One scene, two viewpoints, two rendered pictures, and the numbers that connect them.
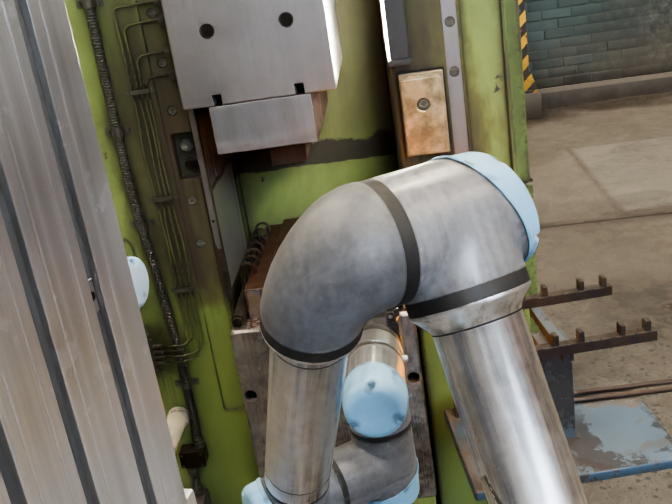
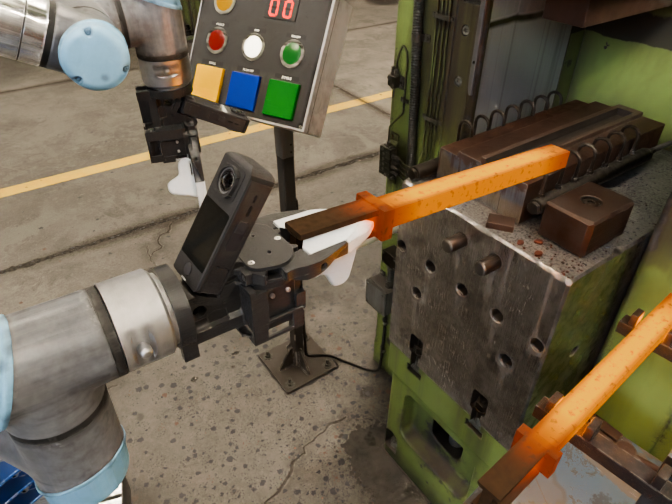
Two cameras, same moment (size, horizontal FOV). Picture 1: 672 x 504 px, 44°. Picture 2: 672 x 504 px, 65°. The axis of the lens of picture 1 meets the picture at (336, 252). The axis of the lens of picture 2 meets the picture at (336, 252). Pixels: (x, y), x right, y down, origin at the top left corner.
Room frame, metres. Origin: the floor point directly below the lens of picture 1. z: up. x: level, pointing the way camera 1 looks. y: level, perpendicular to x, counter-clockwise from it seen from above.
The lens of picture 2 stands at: (0.89, -0.37, 1.42)
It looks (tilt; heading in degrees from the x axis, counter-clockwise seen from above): 37 degrees down; 50
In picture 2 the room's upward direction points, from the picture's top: straight up
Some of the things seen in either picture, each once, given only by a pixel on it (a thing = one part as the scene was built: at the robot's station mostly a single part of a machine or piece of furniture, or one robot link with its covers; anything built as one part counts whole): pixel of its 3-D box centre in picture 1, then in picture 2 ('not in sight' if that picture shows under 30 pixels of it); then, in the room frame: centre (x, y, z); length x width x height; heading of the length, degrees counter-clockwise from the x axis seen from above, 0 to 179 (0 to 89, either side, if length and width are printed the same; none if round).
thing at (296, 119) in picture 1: (274, 104); not in sight; (1.83, 0.08, 1.32); 0.42 x 0.20 x 0.10; 175
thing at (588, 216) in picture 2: not in sight; (585, 217); (1.66, -0.08, 0.95); 0.12 x 0.08 x 0.06; 175
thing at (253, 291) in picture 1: (300, 258); (552, 148); (1.83, 0.08, 0.96); 0.42 x 0.20 x 0.09; 175
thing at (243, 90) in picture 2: not in sight; (244, 91); (1.47, 0.62, 1.01); 0.07 x 0.05 x 0.07; 110
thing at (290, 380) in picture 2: not in sight; (297, 353); (1.59, 0.67, 0.05); 0.22 x 0.22 x 0.09; 85
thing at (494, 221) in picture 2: not in sight; (500, 222); (1.58, 0.02, 0.92); 0.04 x 0.03 x 0.01; 118
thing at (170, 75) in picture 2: not in sight; (166, 70); (1.22, 0.42, 1.15); 0.08 x 0.08 x 0.05
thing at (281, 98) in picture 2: not in sight; (282, 100); (1.50, 0.53, 1.01); 0.07 x 0.05 x 0.07; 110
